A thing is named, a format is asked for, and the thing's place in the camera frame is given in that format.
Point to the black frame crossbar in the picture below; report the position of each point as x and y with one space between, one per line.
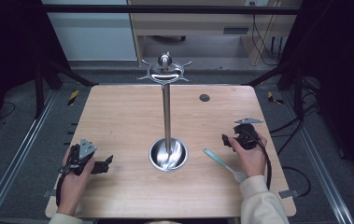
134 9

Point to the grey tape strip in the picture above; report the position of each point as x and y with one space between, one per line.
289 193

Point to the white panel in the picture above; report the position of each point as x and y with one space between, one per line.
93 37

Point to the black metal stand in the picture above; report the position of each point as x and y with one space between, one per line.
48 81
286 77

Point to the person's right hand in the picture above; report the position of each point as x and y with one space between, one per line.
252 161

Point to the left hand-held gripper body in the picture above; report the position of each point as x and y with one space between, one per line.
86 148

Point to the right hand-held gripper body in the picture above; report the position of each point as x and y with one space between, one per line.
245 137

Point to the light blue plastic spoon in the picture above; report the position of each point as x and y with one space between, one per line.
221 163

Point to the person's left hand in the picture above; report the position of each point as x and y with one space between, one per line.
73 186

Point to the metal floor rail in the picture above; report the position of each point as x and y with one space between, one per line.
12 161
318 161

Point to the stainless steel utensil stand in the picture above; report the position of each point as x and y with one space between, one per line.
167 124

